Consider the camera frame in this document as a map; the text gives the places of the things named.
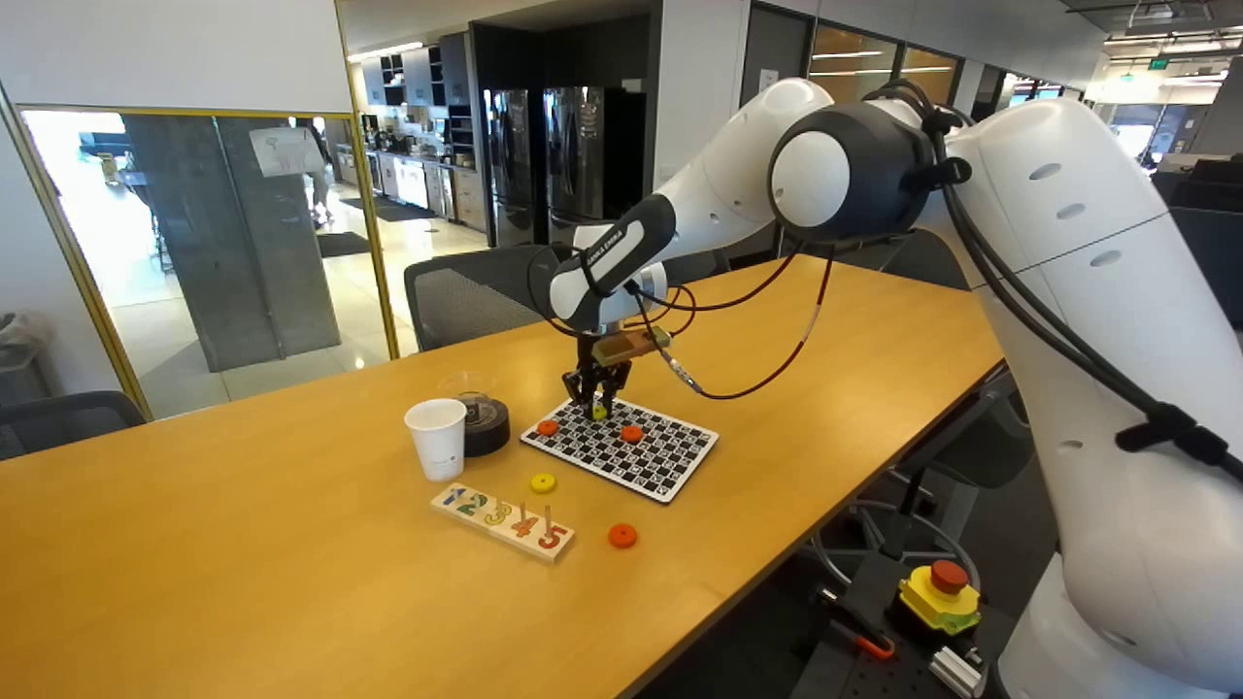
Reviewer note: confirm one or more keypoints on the black office chair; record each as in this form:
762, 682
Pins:
965, 453

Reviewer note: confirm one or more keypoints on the steel refrigerator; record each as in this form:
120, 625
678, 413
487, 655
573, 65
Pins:
573, 159
512, 168

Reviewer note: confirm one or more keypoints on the small white grey box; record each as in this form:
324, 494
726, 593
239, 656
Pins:
957, 673

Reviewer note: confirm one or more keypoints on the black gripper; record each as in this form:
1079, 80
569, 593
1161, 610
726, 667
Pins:
601, 364

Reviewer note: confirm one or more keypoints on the black floor mat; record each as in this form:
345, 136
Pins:
345, 242

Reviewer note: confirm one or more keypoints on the white paper cup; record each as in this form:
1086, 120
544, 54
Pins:
437, 440

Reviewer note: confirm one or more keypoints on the dark grey office chair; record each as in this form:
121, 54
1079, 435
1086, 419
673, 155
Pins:
64, 427
468, 303
713, 265

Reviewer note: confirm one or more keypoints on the white paper sheet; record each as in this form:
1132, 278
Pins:
285, 153

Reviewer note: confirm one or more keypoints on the wooden number puzzle board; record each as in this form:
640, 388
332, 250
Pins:
507, 520

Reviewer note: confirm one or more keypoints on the yellow framed glass partition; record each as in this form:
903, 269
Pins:
195, 259

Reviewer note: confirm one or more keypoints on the yellow red emergency stop button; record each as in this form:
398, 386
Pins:
942, 601

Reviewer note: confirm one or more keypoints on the black white marker board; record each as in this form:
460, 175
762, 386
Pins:
654, 470

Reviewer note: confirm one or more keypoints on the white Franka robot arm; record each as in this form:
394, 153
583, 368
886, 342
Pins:
1113, 322

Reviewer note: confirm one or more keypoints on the black tape roll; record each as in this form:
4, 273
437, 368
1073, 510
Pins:
491, 427

